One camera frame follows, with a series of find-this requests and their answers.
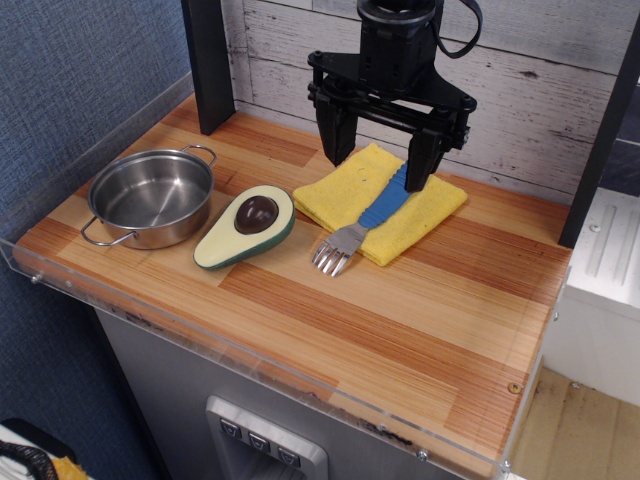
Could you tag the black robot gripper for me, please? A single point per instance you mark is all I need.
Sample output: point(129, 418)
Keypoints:
point(392, 80)

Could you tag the blue handled metal fork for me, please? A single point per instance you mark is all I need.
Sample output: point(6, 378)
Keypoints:
point(335, 252)

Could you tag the yellow folded cloth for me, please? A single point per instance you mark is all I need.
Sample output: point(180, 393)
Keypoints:
point(341, 197)

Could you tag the toy avocado half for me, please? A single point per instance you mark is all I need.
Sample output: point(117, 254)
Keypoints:
point(254, 222)

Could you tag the small steel pot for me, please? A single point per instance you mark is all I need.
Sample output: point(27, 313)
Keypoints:
point(150, 200)

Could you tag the white side cabinet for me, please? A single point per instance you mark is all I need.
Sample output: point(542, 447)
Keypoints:
point(593, 334)

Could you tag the silver dispenser control panel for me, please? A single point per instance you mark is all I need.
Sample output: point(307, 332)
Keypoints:
point(252, 447)

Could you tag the clear acrylic table guard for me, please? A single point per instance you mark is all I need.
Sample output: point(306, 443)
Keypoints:
point(420, 352)

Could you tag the black and yellow bag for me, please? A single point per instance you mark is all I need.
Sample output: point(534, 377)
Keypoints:
point(28, 452)

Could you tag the black left frame post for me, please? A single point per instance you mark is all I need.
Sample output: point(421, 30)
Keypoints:
point(209, 60)

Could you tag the black frame post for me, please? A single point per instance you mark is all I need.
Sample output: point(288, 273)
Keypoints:
point(209, 60)
point(612, 120)

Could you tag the black right frame post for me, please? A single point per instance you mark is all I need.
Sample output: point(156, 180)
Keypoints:
point(612, 120)

